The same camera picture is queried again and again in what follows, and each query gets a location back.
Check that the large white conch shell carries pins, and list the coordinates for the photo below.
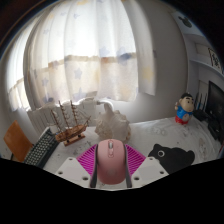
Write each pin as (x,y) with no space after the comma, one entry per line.
(111,126)

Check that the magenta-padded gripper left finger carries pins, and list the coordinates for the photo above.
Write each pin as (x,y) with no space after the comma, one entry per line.
(86,160)

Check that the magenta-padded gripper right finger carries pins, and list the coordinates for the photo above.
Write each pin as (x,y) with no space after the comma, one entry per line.
(136,161)

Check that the black cat-shaped mouse pad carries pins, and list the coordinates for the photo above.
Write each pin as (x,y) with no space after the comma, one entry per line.
(176,160)

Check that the cartoon boy figurine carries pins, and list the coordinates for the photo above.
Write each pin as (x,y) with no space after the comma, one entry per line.
(184,111)

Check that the black monitor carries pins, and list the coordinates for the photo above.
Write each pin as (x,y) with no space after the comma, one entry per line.
(216,103)

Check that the white printed tablecloth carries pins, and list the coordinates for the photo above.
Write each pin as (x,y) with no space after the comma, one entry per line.
(150,133)

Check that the wooden model sailing ship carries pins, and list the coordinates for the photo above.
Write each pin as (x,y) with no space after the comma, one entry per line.
(71,131)

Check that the white star-print curtain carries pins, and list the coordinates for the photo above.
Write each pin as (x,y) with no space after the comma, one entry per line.
(86,50)

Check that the white wall shelf unit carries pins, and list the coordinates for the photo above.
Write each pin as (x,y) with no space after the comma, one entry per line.
(203,50)

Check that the black router with antennas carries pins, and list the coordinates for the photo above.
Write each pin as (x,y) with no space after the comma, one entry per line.
(201,115)

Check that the white radiator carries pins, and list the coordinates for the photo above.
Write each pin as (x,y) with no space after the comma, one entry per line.
(43,115)

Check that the orange wooden chair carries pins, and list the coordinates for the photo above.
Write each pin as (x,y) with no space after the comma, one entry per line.
(16,141)

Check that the pink computer mouse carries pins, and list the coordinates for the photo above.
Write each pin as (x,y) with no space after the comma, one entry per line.
(111,163)

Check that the black mechanical keyboard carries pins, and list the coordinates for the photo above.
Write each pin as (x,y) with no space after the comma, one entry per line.
(41,150)

